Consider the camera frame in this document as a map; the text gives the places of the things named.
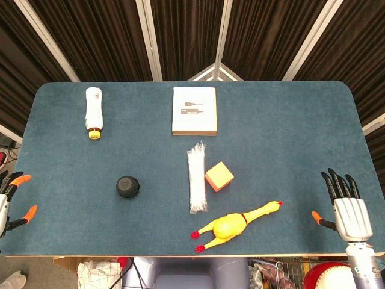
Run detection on right robot hand orange thumb tip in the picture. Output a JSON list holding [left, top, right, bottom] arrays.
[[311, 167, 374, 243]]

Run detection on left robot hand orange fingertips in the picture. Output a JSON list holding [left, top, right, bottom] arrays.
[[0, 170, 39, 239]]

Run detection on black plastic bowl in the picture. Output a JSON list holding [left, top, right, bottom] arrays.
[[115, 175, 141, 199]]

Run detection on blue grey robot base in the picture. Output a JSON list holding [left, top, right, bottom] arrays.
[[132, 256, 250, 289]]

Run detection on white shoe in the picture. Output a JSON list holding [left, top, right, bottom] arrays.
[[0, 270, 28, 289]]

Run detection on blue felt table cloth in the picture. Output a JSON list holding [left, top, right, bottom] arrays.
[[0, 81, 385, 257]]

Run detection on white checked plastic bag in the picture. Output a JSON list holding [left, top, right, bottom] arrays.
[[77, 260, 123, 289]]

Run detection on yellow rubber chicken toy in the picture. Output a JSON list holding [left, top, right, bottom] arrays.
[[191, 200, 284, 253]]

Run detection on white bottle yellow cap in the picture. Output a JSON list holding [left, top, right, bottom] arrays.
[[85, 86, 105, 140]]

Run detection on orange foam cube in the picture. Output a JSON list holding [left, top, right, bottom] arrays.
[[205, 161, 235, 193]]

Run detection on clear wrapped straw bundle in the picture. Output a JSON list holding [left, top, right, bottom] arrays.
[[186, 140, 209, 215]]

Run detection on white flat cardboard box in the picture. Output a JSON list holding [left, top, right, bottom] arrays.
[[171, 87, 218, 137]]

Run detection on dark brown curtain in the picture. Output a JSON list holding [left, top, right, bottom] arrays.
[[0, 0, 385, 169]]

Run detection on white frame rail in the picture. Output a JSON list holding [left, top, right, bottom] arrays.
[[0, 123, 23, 145], [362, 113, 385, 136]]

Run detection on metal wire basket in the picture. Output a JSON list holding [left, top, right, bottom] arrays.
[[248, 258, 315, 289]]

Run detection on black cable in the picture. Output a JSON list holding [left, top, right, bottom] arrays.
[[120, 256, 142, 289]]

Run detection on white frame post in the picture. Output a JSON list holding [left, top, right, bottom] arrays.
[[135, 0, 163, 82], [13, 0, 81, 82], [212, 0, 234, 82], [282, 0, 345, 82]]

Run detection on white triangular frame brace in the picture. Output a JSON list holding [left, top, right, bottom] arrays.
[[188, 61, 244, 82]]

